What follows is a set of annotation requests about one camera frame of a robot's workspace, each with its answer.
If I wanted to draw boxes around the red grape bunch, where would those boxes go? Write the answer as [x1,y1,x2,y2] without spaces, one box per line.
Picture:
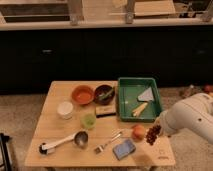
[146,125,161,145]

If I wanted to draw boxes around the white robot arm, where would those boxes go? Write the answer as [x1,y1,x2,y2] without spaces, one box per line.
[159,93,213,144]

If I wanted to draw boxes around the green plastic tray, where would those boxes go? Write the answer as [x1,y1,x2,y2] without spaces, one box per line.
[118,77,162,122]

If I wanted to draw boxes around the dark brown bowl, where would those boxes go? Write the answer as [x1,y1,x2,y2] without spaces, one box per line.
[94,85,115,105]

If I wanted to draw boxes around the green item in bowl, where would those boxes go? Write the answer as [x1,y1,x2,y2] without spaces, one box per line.
[99,88,114,100]

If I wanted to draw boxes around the wooden block brush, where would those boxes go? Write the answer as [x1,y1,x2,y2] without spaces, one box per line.
[95,105,116,118]

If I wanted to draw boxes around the orange bowl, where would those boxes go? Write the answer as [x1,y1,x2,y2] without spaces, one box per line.
[71,85,94,105]

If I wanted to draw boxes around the green cup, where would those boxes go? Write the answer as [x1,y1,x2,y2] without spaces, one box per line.
[82,114,96,129]

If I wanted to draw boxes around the white cup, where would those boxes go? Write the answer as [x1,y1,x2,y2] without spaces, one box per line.
[57,101,73,119]

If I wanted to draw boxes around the wooden table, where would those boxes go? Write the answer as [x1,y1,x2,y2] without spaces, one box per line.
[25,81,175,168]

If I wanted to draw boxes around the orange peach fruit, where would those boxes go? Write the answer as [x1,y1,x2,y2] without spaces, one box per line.
[132,125,145,140]

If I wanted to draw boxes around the metal fork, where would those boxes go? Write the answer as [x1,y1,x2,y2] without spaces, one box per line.
[94,131,123,154]

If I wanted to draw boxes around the blue sponge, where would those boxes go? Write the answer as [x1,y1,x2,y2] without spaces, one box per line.
[113,139,136,160]

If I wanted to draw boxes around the clutter items on floor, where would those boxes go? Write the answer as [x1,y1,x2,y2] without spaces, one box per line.
[179,85,213,98]

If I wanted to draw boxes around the dark cabinet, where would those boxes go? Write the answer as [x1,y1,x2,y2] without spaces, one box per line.
[0,26,213,94]

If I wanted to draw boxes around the black object at left edge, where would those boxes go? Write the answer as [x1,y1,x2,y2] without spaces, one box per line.
[0,133,13,171]

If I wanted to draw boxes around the metal ladle white handle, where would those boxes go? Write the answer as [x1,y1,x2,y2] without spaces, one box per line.
[39,131,89,155]

